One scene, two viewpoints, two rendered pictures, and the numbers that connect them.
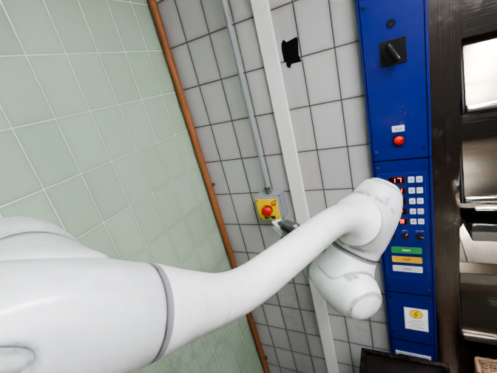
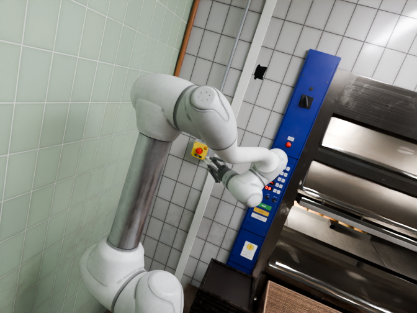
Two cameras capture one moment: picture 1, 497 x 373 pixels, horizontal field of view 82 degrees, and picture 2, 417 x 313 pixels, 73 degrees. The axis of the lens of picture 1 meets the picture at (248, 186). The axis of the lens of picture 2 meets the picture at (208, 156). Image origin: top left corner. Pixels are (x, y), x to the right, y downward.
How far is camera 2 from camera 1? 0.66 m
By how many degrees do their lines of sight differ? 19
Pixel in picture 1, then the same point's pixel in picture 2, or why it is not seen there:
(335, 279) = (246, 184)
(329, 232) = (264, 154)
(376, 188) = (280, 152)
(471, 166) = (311, 173)
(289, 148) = not seen: hidden behind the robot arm
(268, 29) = (255, 54)
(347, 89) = (277, 107)
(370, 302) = (257, 198)
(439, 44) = (324, 109)
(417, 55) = (314, 109)
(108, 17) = not seen: outside the picture
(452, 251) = (284, 215)
